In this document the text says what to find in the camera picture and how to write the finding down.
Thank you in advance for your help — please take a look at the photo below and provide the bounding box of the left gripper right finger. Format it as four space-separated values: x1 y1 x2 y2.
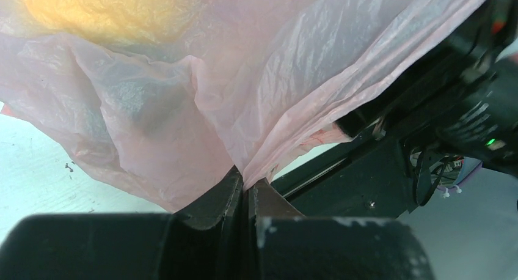
247 181 434 279

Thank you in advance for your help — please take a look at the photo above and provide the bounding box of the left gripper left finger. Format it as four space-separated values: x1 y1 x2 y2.
1 168 243 279

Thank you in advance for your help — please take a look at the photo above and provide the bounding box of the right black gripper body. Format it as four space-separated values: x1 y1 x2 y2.
337 0 517 176

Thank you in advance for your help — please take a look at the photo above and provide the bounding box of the pink plastic bag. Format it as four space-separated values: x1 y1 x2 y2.
1 0 485 212

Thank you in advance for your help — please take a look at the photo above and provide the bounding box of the yellow fake fruit in bag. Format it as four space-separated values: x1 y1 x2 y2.
20 0 199 45

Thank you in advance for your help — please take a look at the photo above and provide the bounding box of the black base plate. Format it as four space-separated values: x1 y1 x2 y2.
272 125 461 218

